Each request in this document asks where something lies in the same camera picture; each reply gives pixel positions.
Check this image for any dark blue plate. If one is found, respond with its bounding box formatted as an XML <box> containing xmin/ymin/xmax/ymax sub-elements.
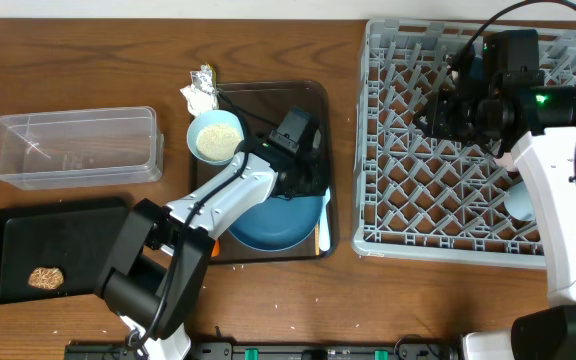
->
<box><xmin>228</xmin><ymin>196</ymin><xmax>323</xmax><ymax>252</ymax></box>

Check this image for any light blue plastic spoon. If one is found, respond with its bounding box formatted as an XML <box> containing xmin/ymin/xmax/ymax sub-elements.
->
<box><xmin>318</xmin><ymin>189</ymin><xmax>331</xmax><ymax>253</ymax></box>

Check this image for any light blue cup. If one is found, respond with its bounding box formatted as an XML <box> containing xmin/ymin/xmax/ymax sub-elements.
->
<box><xmin>504</xmin><ymin>182</ymin><xmax>535</xmax><ymax>222</ymax></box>

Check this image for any light blue rice bowl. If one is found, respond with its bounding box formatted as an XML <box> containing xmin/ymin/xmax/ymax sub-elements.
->
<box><xmin>187</xmin><ymin>110</ymin><xmax>244</xmax><ymax>165</ymax></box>

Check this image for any white paper napkin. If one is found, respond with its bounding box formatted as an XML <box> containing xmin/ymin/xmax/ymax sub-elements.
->
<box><xmin>180</xmin><ymin>85</ymin><xmax>219</xmax><ymax>117</ymax></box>

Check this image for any pink cup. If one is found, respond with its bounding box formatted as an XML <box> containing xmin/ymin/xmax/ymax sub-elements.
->
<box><xmin>494</xmin><ymin>152</ymin><xmax>518</xmax><ymax>173</ymax></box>

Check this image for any wooden chopstick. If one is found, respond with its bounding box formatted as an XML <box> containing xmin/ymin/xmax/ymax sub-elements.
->
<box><xmin>314</xmin><ymin>224</ymin><xmax>320</xmax><ymax>256</ymax></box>

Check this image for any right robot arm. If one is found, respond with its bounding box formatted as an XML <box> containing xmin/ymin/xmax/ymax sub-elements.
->
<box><xmin>413</xmin><ymin>30</ymin><xmax>576</xmax><ymax>359</ymax></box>

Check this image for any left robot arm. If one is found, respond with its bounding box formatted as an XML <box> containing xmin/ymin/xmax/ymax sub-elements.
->
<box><xmin>94</xmin><ymin>108</ymin><xmax>330</xmax><ymax>359</ymax></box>

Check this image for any grey dishwasher rack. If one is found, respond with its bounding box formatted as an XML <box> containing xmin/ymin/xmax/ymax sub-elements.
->
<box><xmin>351</xmin><ymin>18</ymin><xmax>576</xmax><ymax>274</ymax></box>

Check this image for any dark brown serving tray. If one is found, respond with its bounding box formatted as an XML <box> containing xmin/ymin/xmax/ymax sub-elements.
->
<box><xmin>211</xmin><ymin>81</ymin><xmax>339</xmax><ymax>265</ymax></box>

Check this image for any orange carrot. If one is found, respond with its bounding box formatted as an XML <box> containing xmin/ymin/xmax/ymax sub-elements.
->
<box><xmin>211</xmin><ymin>240</ymin><xmax>220</xmax><ymax>258</ymax></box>

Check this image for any black plastic bin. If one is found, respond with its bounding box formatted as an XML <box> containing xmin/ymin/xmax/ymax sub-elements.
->
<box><xmin>0</xmin><ymin>197</ymin><xmax>129</xmax><ymax>305</ymax></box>

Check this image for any clear plastic bin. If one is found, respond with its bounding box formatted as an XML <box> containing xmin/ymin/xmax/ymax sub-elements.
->
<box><xmin>0</xmin><ymin>106</ymin><xmax>164</xmax><ymax>190</ymax></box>

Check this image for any brown food scrap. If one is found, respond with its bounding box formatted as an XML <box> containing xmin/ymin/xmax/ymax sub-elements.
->
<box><xmin>28</xmin><ymin>267</ymin><xmax>65</xmax><ymax>290</ymax></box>

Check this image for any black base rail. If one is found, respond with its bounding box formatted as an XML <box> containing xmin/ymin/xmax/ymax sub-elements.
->
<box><xmin>63</xmin><ymin>340</ymin><xmax>469</xmax><ymax>360</ymax></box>

